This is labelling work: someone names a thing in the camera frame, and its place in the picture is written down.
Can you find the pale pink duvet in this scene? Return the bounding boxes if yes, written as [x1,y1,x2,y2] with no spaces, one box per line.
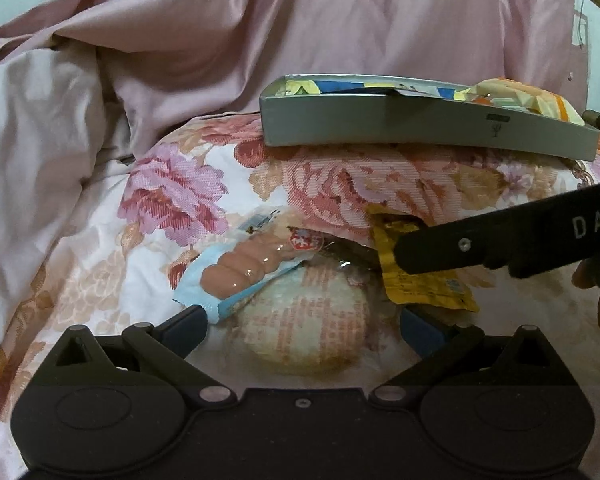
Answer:
[0,42,137,361]

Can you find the yellow snack packet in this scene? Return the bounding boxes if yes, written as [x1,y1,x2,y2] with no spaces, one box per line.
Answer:
[367,205,481,314]

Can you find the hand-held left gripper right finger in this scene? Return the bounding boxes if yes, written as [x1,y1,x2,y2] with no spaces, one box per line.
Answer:
[368,304,562,408]

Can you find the blue sausage packet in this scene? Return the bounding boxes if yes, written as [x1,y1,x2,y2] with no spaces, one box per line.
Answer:
[172,207,331,323]

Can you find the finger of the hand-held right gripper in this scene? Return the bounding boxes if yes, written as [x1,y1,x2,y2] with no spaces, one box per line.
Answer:
[394,214,487,276]

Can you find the grey tray with colourful drawing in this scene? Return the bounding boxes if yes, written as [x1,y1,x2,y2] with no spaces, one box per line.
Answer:
[259,74,600,162]

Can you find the pink satin sheet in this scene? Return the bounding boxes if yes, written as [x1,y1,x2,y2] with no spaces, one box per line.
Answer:
[0,0,577,161]

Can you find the dark brown snack packet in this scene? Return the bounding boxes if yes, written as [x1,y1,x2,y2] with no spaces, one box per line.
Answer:
[325,237,381,273]

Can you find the round rice cracker packet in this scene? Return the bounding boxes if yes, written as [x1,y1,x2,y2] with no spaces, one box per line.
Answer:
[225,255,381,377]

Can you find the floral bedsheet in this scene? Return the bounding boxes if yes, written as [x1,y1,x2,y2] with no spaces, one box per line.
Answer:
[0,112,600,480]

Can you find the orange yellow snack bag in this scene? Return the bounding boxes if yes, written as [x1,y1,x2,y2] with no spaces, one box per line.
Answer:
[455,77,587,127]

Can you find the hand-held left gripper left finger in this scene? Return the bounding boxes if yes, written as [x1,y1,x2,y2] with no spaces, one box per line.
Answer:
[44,304,238,408]

